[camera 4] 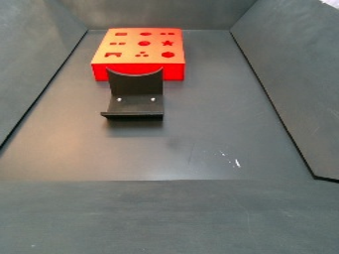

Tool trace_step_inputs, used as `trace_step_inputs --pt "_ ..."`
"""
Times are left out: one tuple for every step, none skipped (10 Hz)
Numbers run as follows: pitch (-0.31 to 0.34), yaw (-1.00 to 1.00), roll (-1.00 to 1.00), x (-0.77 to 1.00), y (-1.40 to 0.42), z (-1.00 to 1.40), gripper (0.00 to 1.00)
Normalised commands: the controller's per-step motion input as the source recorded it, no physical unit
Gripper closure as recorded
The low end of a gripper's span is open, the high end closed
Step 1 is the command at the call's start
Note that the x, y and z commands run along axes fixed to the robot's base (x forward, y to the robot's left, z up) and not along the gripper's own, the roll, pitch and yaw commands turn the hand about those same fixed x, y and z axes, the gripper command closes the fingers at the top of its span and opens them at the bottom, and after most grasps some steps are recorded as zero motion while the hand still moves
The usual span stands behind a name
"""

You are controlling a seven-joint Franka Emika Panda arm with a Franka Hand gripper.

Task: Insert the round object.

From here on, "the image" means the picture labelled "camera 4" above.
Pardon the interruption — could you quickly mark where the black curved holder stand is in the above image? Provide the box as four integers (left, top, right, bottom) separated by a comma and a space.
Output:
100, 68, 164, 119

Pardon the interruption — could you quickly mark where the red shape sorter block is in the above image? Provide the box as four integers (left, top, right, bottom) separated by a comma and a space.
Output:
91, 28, 185, 81

